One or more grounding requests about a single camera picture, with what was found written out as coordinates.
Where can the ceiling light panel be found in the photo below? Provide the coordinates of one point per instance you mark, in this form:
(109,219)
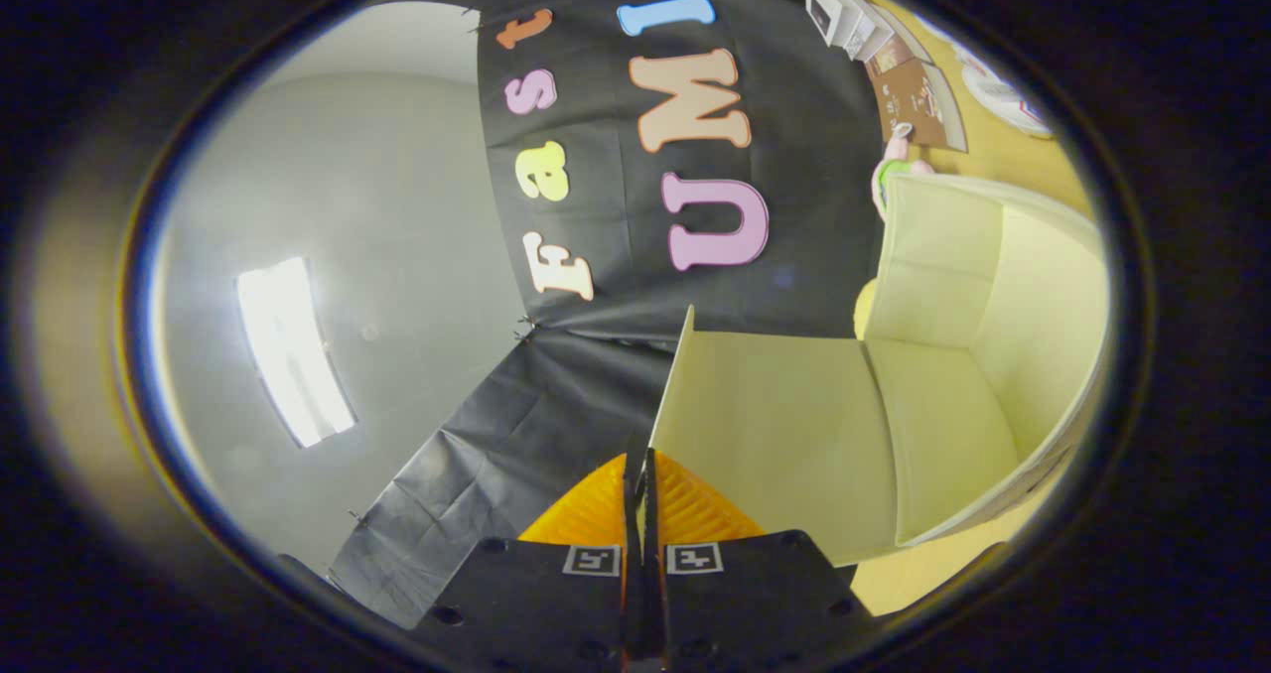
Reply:
(293,355)

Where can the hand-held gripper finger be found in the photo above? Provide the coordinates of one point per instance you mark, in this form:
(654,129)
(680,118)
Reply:
(634,514)
(650,524)

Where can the beige fabric storage box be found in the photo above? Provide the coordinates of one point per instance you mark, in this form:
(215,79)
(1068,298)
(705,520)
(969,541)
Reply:
(775,425)

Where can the brown cover book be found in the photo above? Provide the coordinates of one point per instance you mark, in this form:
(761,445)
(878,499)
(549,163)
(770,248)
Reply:
(914,102)

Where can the white patterned book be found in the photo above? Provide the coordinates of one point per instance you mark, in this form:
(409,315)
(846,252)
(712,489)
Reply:
(872,30)

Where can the white book with dark picture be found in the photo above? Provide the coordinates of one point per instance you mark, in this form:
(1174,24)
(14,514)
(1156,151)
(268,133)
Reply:
(829,13)

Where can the yellow plush toy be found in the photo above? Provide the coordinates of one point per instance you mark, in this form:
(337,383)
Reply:
(864,311)

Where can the green and pink plush toy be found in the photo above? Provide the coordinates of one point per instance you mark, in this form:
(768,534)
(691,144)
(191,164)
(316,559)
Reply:
(887,179)

